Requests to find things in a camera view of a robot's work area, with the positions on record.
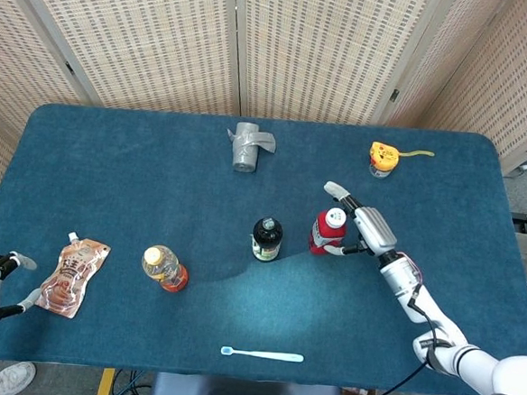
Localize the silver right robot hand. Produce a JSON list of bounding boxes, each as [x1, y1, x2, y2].
[[319, 180, 403, 262]]

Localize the red NFC juice bottle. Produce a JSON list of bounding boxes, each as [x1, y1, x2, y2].
[[307, 205, 349, 258]]

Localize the yellow-capped orange tea bottle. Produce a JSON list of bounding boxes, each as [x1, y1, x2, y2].
[[139, 243, 192, 294]]

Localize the white sneaker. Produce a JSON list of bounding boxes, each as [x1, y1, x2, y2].
[[0, 359, 39, 395]]

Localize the brown spout pouch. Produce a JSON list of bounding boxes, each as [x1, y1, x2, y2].
[[33, 229, 113, 322]]

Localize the dark brown tea bottle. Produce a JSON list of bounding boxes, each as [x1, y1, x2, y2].
[[248, 215, 286, 265]]

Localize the grey rolled bag bundle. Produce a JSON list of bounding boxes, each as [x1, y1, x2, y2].
[[223, 120, 279, 176]]

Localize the light blue toothbrush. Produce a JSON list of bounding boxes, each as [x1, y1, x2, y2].
[[219, 345, 305, 364]]

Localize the blue table cloth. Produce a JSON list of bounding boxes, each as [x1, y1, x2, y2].
[[0, 98, 527, 395]]

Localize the woven folding screen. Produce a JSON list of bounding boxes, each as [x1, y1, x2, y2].
[[0, 0, 527, 285]]

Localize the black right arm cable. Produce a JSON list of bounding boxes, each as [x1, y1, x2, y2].
[[357, 279, 460, 395]]

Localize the blue floor cables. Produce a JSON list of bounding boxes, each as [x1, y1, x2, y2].
[[111, 368, 153, 395]]

